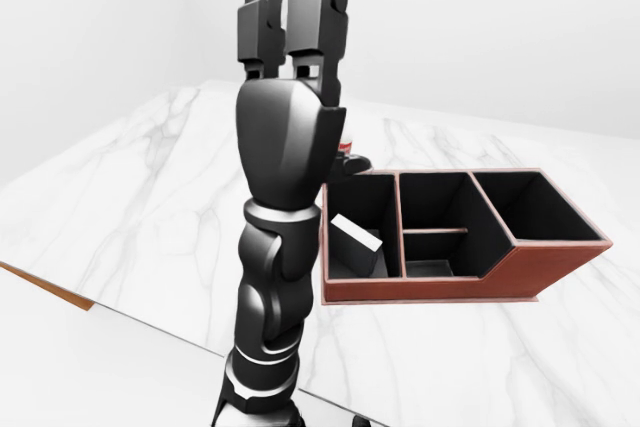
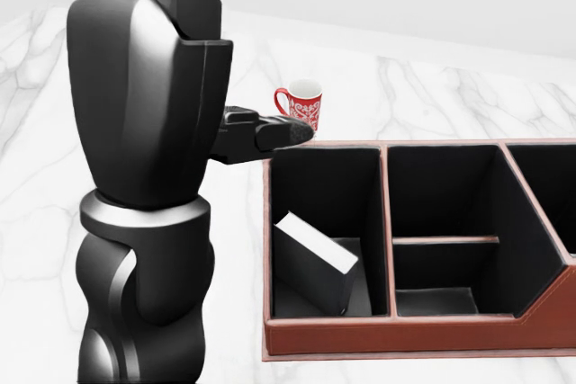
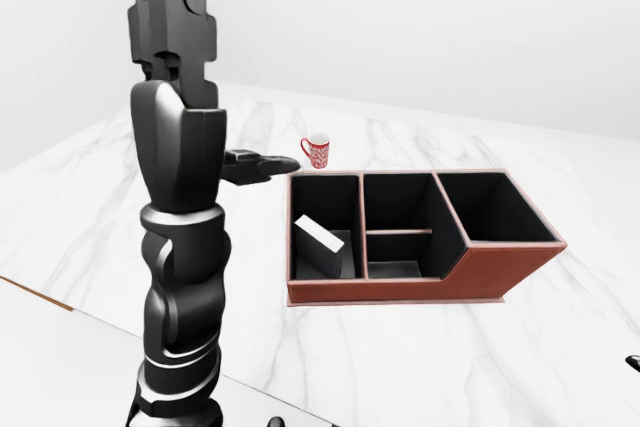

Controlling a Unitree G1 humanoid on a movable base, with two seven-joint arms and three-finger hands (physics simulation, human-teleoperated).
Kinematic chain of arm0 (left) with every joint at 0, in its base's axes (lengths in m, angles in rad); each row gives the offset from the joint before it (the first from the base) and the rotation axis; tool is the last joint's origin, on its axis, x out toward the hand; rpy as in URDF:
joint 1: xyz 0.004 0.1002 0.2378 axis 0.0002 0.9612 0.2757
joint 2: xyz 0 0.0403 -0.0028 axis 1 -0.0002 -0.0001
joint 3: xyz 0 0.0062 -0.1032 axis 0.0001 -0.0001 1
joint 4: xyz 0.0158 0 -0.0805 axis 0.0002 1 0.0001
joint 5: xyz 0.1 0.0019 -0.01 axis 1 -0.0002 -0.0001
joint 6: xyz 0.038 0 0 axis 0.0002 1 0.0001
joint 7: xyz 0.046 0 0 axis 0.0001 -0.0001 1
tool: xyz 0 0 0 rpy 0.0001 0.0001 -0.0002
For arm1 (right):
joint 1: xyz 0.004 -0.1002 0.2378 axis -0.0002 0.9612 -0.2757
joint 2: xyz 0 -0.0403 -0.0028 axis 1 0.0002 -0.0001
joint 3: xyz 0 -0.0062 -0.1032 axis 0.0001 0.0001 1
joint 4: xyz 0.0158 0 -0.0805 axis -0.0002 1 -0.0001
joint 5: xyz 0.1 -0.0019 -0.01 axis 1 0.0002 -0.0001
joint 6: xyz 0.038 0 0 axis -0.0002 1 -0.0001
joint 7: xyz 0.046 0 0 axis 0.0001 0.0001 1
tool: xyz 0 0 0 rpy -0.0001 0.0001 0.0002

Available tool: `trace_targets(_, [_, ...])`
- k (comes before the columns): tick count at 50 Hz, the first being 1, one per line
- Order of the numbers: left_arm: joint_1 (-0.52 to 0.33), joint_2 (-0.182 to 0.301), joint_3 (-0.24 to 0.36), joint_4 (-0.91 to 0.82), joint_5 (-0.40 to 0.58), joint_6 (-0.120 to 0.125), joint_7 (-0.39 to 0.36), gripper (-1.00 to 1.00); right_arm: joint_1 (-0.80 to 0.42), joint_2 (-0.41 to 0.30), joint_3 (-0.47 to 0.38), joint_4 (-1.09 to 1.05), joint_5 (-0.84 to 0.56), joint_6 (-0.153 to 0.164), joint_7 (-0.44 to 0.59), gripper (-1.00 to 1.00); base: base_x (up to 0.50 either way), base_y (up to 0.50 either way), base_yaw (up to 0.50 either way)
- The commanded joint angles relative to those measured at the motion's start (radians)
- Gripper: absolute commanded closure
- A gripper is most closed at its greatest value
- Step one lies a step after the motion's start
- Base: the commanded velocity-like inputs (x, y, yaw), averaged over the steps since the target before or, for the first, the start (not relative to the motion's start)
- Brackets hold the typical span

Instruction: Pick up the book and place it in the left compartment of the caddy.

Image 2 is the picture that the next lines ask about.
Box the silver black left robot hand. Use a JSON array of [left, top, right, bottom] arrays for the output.
[[66, 0, 316, 211]]

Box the red-brown desk caddy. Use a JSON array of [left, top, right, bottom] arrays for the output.
[[261, 137, 576, 362]]

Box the black book with white pages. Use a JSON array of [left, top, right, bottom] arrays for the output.
[[273, 211, 360, 317]]

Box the red white patterned mug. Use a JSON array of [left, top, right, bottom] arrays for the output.
[[274, 78, 323, 132]]

